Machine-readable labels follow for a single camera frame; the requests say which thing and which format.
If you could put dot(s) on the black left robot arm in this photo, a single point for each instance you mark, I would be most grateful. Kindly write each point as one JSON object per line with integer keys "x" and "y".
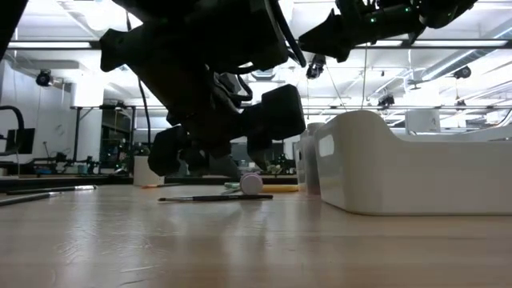
{"x": 180, "y": 32}

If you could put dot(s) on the black round ceiling speaker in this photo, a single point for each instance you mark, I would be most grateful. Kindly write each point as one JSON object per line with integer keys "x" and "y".
{"x": 44, "y": 78}
{"x": 462, "y": 72}

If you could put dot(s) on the white plastic bin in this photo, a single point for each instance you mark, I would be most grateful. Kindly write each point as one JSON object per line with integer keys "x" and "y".
{"x": 400, "y": 180}

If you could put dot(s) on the dark storage shelf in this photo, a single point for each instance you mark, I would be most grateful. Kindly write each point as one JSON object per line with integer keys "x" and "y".
{"x": 116, "y": 136}

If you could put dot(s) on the black computer monitor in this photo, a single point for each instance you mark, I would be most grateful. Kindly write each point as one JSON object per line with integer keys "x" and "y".
{"x": 28, "y": 140}

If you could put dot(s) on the white plant pot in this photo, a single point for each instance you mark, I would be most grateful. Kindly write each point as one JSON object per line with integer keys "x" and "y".
{"x": 140, "y": 172}

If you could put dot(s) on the black hanging overhead camera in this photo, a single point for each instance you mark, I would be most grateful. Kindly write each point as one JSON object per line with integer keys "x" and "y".
{"x": 316, "y": 66}

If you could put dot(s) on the black aluminium table frame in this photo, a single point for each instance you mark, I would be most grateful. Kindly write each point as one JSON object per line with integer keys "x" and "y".
{"x": 216, "y": 181}

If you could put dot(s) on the black overhead rig beam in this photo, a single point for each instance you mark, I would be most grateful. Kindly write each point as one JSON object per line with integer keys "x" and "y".
{"x": 408, "y": 43}

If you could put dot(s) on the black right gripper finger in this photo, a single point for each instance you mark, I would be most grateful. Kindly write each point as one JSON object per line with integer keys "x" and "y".
{"x": 340, "y": 50}
{"x": 336, "y": 30}

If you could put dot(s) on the purple paint bottle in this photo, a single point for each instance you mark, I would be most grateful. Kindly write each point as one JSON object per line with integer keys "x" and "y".
{"x": 251, "y": 184}

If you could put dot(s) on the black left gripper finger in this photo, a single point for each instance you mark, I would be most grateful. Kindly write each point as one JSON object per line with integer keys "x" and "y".
{"x": 168, "y": 152}
{"x": 280, "y": 112}

